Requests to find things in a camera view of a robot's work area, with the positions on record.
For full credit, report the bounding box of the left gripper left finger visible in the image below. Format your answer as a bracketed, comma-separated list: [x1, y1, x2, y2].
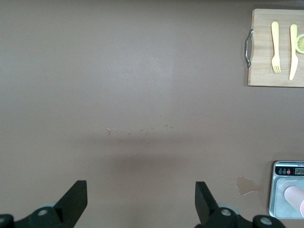
[0, 180, 88, 228]

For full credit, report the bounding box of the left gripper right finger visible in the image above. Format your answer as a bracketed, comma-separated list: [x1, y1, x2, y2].
[195, 181, 285, 228]

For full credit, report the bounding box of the pink plastic cup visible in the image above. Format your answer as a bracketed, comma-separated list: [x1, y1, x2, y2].
[284, 186, 304, 218]

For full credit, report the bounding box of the silver digital kitchen scale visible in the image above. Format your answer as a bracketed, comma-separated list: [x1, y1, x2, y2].
[268, 161, 304, 219]

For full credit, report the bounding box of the yellow plastic knife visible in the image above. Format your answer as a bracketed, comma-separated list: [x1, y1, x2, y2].
[288, 24, 299, 81]

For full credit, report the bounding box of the yellow plastic fork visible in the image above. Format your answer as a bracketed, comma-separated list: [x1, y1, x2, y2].
[271, 21, 282, 74]

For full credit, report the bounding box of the lemon slice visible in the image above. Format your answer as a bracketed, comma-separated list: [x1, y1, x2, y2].
[295, 33, 304, 55]

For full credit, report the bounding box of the wooden cutting board metal handle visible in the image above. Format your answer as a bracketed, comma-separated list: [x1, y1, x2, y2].
[244, 9, 304, 88]

